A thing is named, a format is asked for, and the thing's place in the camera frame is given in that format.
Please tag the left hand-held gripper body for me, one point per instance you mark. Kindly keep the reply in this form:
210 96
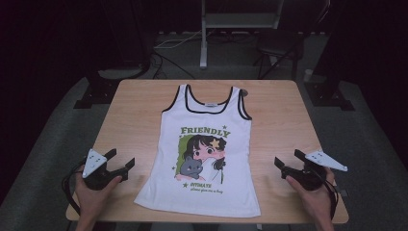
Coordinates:
93 162

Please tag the grey tape piece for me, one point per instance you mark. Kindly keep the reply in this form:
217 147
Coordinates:
344 193

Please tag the black chair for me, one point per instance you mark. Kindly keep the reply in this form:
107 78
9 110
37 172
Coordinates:
279 43

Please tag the person's right hand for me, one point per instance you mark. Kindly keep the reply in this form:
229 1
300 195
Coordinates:
317 202

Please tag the small white cylinder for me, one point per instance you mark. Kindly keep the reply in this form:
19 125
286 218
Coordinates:
307 75

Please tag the black stand base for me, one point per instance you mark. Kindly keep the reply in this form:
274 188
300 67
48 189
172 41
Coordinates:
99 93
327 94

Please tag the person's left hand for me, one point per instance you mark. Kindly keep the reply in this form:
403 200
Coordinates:
91 202

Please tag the white printed tank top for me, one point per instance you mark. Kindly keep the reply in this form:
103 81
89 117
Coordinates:
205 199

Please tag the grey round base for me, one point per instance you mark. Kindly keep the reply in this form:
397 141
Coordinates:
120 73

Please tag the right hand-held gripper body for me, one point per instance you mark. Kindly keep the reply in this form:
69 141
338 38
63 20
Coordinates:
324 160

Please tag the white metal stand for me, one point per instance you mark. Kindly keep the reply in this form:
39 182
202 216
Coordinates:
203 41

